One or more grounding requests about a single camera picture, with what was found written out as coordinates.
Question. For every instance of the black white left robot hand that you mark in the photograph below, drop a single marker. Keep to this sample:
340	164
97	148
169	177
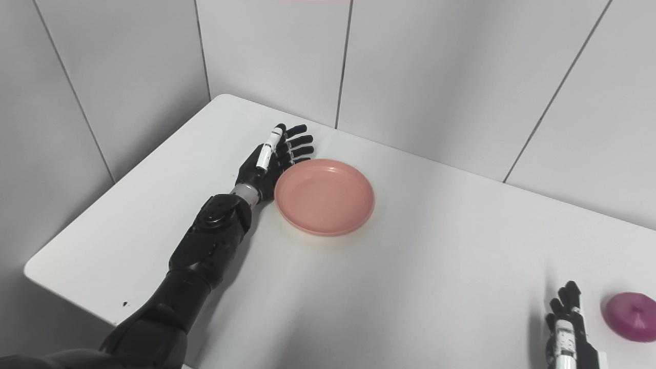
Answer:
256	174

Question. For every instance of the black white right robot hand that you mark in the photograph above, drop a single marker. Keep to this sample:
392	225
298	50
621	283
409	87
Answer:
574	338

